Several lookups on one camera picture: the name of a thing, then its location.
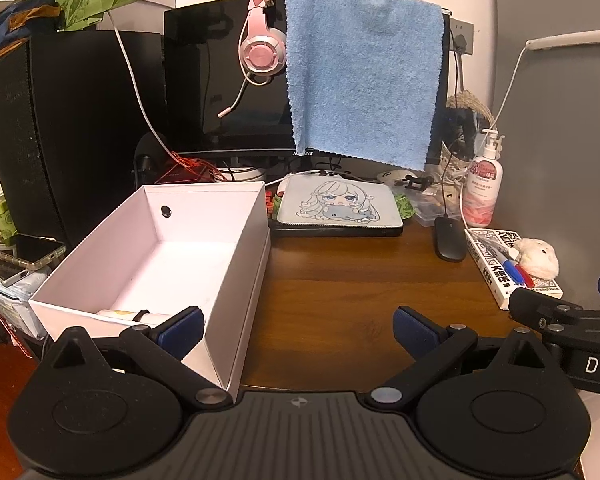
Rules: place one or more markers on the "black computer mouse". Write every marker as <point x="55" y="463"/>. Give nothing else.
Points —
<point x="450" y="240"/>

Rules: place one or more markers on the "anime print pouch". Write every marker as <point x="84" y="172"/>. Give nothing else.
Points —
<point x="335" y="200"/>

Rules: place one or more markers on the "green wrappers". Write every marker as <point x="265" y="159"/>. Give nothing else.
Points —
<point x="404" y="206"/>

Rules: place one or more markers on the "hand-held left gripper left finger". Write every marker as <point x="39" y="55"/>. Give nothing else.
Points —
<point x="182" y="332"/>

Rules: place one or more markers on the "white storage box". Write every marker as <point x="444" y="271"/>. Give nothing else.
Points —
<point x="150" y="5"/>

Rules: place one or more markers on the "red pen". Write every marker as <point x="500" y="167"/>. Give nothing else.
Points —
<point x="525" y="279"/>

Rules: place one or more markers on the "white round base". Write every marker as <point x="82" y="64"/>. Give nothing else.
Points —
<point x="240" y="174"/>

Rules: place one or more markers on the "woven basket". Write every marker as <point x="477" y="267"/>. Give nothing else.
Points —
<point x="467" y="105"/>

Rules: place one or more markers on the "black power plug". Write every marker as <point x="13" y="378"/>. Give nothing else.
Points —
<point x="461" y="42"/>

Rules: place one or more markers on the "black clip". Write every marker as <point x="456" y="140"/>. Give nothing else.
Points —
<point x="412" y="182"/>

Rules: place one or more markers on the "white lamp bar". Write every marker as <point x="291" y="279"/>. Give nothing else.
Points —
<point x="575" y="40"/>

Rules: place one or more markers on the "yellow and white plastic bag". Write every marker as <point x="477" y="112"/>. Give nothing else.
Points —
<point x="125" y="316"/>

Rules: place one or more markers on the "pink lotion pump bottle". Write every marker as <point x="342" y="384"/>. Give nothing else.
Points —
<point x="480" y="195"/>

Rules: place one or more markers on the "blue pen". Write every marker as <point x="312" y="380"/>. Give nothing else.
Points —
<point x="510" y="272"/>

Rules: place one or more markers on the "white cardboard box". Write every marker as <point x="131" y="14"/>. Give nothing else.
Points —
<point x="180" y="270"/>

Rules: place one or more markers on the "grey wall socket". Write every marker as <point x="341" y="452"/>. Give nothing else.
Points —
<point x="462" y="27"/>

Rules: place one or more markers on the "smartphone in clear case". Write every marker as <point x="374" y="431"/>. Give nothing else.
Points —
<point x="30" y="249"/>

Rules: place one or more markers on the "pink headset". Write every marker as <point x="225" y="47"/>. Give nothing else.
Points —
<point x="260" y="55"/>

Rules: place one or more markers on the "black monitor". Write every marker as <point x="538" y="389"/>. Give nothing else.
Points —
<point x="205" y="85"/>

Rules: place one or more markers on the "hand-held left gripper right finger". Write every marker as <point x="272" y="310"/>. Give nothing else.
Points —
<point x="412" y="332"/>

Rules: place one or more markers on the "blue towel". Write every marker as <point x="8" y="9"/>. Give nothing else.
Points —
<point x="360" y="70"/>

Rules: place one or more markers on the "black computer tower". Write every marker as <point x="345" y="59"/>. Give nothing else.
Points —
<point x="80" y="135"/>

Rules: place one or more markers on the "white plush toy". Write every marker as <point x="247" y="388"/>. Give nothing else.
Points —
<point x="537" y="260"/>

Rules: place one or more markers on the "white handheld device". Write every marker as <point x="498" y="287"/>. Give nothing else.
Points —
<point x="7" y="272"/>

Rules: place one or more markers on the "black and white book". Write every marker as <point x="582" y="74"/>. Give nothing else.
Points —
<point x="485" y="265"/>

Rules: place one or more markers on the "dark cloth bag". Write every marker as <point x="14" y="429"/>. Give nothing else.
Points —
<point x="10" y="30"/>

